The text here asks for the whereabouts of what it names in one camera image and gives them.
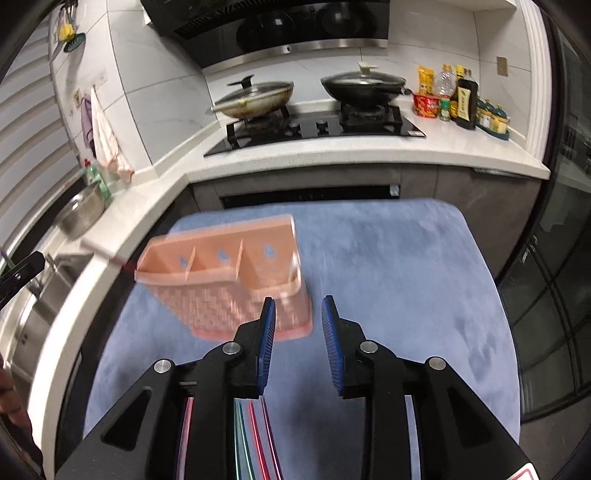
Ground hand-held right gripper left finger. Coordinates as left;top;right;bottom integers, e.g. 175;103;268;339
55;298;278;480

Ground blue-grey plush mat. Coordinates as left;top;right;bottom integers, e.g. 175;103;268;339
83;198;522;480

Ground clear plastic bottle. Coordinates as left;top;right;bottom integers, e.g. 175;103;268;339
436;65;455;100

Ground red chopstick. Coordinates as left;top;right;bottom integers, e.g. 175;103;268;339
247;401;273;480

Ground black built-in appliance front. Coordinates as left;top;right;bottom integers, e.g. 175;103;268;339
219;184;402;210

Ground green dish soap bottle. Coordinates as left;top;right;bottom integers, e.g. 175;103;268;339
83;159;113;206

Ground stainless steel sink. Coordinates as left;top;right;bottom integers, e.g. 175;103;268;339
7;254;95;384

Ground black range hood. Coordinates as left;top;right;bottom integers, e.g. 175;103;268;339
139;0;389;70

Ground chrome faucet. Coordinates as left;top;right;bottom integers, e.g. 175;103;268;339
28;258;58;298

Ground red instant noodle cup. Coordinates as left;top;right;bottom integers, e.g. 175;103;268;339
412;92;441;118

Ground purple hanging cloth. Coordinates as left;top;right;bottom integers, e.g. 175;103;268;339
79;95;95;151

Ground white hanging towel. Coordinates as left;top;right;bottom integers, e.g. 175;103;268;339
90;88;134;183

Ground person's left hand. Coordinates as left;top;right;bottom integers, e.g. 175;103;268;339
0;362;32;432

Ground white window blinds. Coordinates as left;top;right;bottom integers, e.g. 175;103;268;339
0;18;86;250

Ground pink plastic utensil holder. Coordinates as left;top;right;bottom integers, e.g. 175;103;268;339
134;215;314;342

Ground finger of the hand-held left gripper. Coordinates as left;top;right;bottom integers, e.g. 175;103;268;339
0;251;47;315

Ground black gas cooktop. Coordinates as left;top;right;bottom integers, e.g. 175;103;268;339
203;104;428;158

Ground dark glass door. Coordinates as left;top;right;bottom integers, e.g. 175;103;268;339
494;28;591;421

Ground black wok with glass lid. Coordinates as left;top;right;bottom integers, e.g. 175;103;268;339
320;61;413;112

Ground purple chopstick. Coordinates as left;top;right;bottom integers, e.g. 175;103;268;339
259;397;284;480

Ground stainless steel bowl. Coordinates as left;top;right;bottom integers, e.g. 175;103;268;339
54;182;106;238

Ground silver wok with glass lid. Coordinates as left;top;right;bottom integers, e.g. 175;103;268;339
211;75;295;120

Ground dark sauce bottle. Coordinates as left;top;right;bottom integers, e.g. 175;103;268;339
455;68;478;131

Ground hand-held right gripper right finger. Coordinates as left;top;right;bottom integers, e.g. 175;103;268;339
321;295;536;480

